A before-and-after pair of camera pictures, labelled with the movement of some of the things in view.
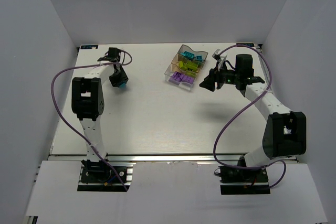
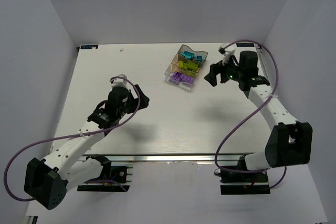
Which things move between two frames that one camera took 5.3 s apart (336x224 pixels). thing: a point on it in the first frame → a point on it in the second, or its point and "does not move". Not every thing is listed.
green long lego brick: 192,65 does not move
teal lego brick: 199,57 does not move
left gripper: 118,77 → 134,99
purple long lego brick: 187,79 does not move
